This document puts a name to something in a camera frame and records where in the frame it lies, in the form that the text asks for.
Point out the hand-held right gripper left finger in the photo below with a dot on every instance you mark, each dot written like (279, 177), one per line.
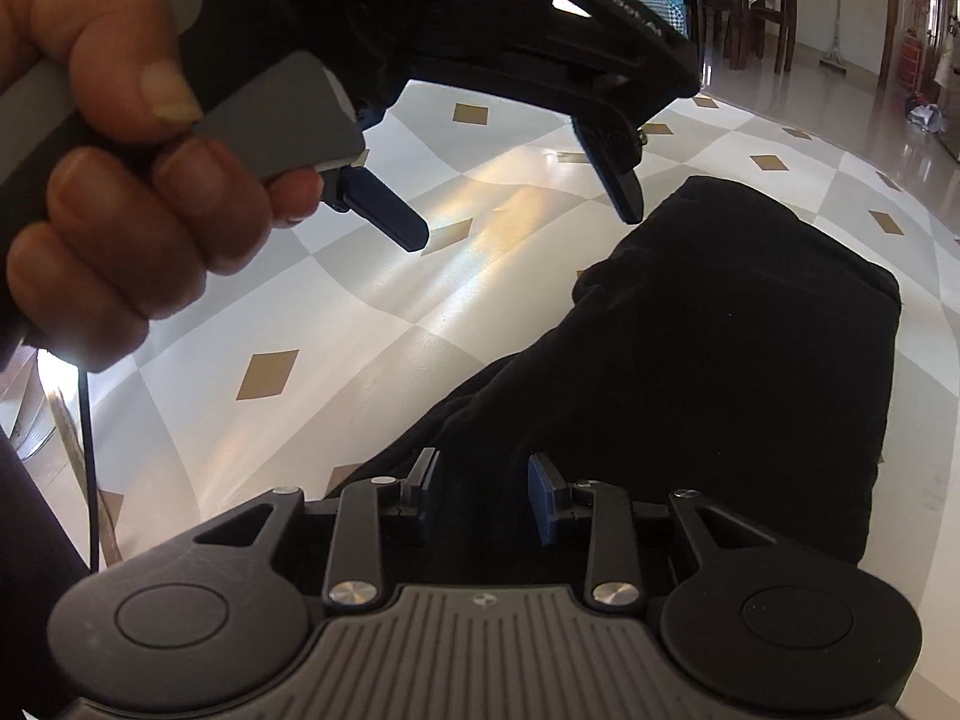
(429, 495)

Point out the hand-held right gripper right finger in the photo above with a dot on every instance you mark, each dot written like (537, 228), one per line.
(541, 499)

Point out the plastic bag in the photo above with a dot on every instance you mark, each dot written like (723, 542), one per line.
(926, 114)

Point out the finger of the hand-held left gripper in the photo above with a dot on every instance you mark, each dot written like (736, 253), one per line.
(622, 187)
(390, 214)

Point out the person's left hand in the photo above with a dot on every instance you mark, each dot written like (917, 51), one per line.
(112, 255)

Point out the dark wooden chair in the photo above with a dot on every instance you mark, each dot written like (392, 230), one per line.
(780, 7)
(720, 22)

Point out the broom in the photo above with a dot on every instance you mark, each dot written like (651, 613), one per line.
(832, 60)

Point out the black t-shirt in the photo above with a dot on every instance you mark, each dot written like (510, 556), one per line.
(712, 352)

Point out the red shelf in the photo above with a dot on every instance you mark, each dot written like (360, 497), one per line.
(910, 67)

